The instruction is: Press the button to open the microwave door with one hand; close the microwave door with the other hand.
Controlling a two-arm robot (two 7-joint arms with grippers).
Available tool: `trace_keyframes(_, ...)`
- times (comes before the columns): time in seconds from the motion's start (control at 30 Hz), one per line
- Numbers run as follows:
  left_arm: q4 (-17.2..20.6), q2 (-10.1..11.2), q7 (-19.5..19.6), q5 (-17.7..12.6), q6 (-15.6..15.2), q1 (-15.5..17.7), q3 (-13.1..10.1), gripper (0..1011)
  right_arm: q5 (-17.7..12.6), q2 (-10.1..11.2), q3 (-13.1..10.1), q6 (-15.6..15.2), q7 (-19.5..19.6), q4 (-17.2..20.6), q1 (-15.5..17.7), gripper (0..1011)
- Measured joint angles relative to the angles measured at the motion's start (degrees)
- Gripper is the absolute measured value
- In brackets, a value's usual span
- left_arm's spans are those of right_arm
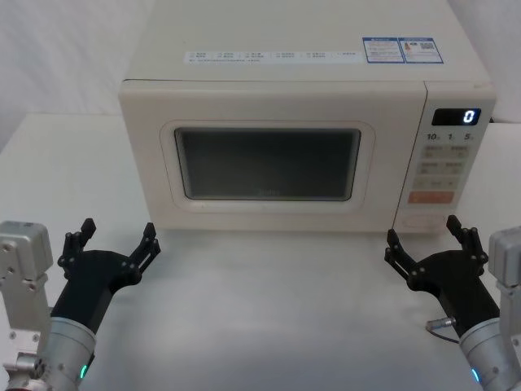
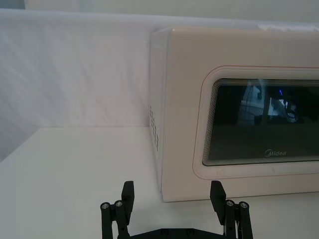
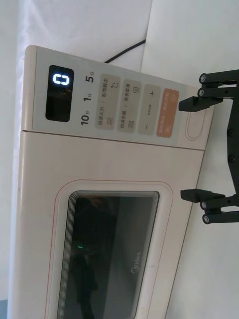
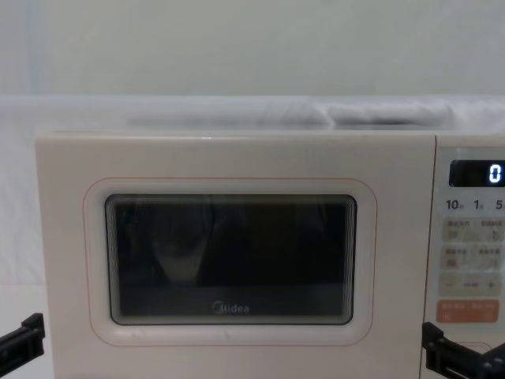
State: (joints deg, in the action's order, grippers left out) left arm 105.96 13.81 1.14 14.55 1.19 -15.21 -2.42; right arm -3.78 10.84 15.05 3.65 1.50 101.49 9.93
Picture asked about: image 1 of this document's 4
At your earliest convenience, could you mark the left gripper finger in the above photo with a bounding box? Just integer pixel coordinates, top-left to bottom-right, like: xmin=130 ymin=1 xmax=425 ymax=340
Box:
xmin=57 ymin=217 xmax=98 ymax=270
xmin=120 ymin=222 xmax=163 ymax=285

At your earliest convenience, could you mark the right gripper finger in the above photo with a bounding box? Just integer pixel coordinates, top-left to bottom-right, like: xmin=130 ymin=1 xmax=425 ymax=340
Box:
xmin=383 ymin=228 xmax=429 ymax=291
xmin=445 ymin=214 xmax=490 ymax=279

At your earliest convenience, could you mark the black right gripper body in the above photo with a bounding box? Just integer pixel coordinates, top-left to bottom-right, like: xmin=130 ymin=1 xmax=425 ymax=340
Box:
xmin=407 ymin=248 xmax=501 ymax=338

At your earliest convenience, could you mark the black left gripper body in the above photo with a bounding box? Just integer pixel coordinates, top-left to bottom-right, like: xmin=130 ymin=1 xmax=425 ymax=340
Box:
xmin=50 ymin=248 xmax=137 ymax=336

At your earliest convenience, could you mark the white table cloth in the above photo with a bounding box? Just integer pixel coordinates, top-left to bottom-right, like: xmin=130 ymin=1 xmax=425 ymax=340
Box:
xmin=0 ymin=113 xmax=521 ymax=391

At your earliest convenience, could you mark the white curtain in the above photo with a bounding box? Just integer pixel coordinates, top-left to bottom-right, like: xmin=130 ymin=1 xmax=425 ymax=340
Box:
xmin=0 ymin=0 xmax=521 ymax=125

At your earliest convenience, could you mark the cream microwave oven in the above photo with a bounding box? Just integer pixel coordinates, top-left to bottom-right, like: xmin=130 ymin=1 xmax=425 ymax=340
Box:
xmin=118 ymin=0 xmax=498 ymax=238

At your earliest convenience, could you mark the thin cable with silver plug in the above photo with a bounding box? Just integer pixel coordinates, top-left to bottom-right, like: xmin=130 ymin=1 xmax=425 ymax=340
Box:
xmin=424 ymin=318 xmax=464 ymax=341

